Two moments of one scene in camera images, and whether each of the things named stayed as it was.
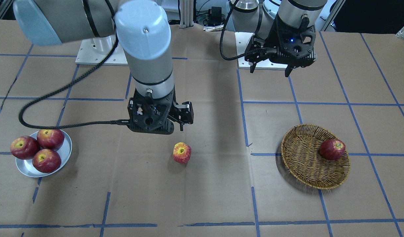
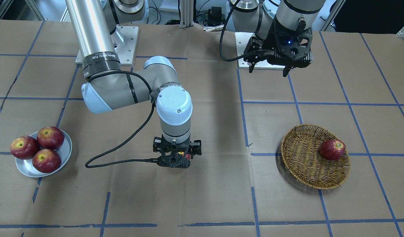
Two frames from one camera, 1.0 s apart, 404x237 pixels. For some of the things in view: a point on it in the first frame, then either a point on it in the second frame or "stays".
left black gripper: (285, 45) stays
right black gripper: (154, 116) -> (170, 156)
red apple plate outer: (24, 147) stays
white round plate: (25, 167) stays
